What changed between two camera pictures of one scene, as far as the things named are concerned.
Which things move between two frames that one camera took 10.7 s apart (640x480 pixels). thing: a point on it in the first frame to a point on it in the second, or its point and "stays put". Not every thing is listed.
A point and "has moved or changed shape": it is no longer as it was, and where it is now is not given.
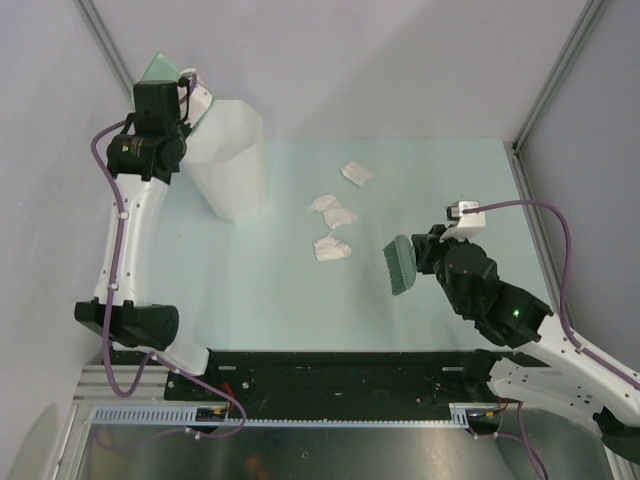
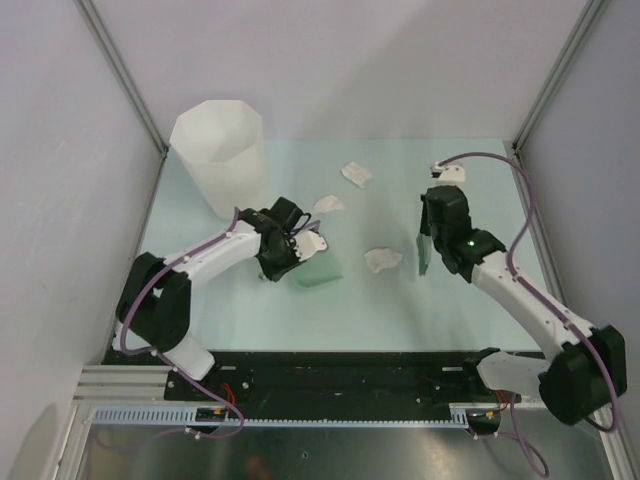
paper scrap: (335, 216) to (379, 258)
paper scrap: (356, 173) stays put
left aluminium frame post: (94, 20) stays put
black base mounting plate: (332, 379) stays put
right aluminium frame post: (591, 13) stays put
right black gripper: (428, 245) to (423, 223)
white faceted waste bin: (226, 153) stays put
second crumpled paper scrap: (324, 202) stays put
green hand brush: (402, 265) has moved or changed shape
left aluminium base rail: (93, 386) stays put
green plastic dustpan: (163, 68) to (320, 270)
